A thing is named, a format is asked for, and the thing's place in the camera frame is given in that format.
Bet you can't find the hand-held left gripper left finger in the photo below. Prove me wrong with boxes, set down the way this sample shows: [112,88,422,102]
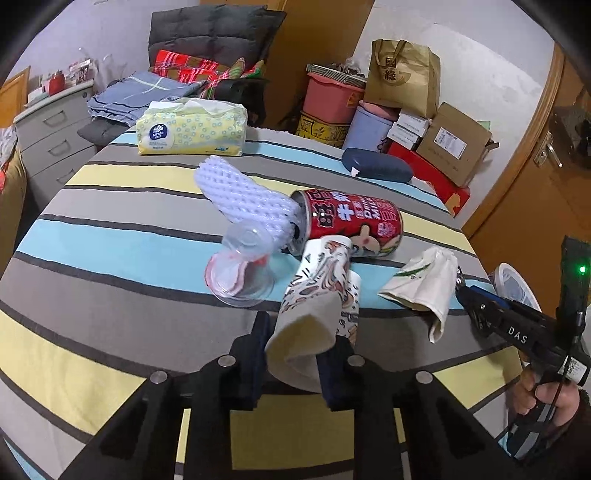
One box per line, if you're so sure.
[60,311,278,480]

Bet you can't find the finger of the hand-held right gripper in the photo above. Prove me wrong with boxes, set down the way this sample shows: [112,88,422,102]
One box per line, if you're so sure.
[455,282,492,335]
[466,285,513,308]

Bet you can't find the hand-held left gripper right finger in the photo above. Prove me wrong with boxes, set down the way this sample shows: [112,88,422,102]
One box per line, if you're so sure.
[318,337,522,480]

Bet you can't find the white trash bin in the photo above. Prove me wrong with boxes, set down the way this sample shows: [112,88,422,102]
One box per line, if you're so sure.
[489,262,543,315]

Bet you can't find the white paper cup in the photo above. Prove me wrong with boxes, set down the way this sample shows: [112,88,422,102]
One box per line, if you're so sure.
[378,246,460,344]

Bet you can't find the patterned paper cup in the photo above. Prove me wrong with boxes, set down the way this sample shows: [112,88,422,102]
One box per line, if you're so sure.
[265,234,362,393]

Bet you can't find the clear plastic cup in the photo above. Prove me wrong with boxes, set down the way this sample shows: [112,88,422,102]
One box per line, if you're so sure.
[204,220,301,308]

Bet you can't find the red cartoon milk can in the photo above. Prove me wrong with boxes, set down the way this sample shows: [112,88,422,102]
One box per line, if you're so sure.
[288,187,404,259]

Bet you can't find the white foam fruit net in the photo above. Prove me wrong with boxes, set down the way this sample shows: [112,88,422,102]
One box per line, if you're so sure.
[194,156,302,252]

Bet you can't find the person's right forearm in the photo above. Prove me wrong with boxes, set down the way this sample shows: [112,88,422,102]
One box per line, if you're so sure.
[570,388,591,444]

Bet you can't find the person's right hand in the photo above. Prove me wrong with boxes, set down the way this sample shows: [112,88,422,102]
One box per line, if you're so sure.
[508,364,579,430]

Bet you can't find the wooden door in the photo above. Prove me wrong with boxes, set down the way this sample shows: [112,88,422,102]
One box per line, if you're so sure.
[462,46,591,319]

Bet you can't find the red gift box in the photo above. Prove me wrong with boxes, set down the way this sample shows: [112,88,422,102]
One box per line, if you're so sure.
[387,141,472,217]

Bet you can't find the open cardboard box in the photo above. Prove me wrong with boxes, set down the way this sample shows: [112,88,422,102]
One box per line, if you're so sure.
[416,102,499,188]

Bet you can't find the dark blue glasses case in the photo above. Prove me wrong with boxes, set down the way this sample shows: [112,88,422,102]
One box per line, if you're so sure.
[342,147,414,184]

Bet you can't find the striped tablecloth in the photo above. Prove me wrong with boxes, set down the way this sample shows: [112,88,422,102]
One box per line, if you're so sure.
[0,126,532,480]

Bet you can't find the light blue round container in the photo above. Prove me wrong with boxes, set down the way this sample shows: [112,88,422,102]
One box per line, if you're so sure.
[342,105,398,153]

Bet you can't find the brown paper bag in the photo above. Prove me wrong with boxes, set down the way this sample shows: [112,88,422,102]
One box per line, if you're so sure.
[364,39,441,120]

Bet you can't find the yellow patterned box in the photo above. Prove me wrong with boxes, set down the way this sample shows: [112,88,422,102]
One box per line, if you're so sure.
[295,111,351,147]

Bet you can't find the pink plastic bin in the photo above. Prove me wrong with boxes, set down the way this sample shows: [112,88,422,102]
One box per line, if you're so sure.
[302,74,365,124]

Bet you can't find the yellow tissue pack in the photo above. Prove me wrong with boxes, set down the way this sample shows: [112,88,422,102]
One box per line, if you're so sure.
[136,98,247,157]

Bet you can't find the patterned tray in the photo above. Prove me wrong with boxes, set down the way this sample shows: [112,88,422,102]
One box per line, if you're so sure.
[305,62,370,88]

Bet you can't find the wooden wardrobe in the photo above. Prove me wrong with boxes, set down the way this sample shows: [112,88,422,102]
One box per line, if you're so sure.
[198,0,375,132]

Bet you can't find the blue folded cloth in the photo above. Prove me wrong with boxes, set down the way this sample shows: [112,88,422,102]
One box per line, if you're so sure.
[88,70,208,125]

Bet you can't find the grey drawer cabinet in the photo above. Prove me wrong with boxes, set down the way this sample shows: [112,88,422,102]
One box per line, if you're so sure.
[14,78,105,197]

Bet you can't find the red plaid cloth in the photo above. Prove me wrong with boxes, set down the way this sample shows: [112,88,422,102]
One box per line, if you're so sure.
[150,50,266,100]

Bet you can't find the grey quilted cushion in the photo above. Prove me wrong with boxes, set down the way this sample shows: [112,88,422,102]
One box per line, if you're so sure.
[148,4,287,70]

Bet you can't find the wooden bed headboard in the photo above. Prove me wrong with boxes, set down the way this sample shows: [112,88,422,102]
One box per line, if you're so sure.
[0,65,31,127]

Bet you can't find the metal door handle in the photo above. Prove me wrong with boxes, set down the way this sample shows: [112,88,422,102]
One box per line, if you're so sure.
[533,131,564,168]

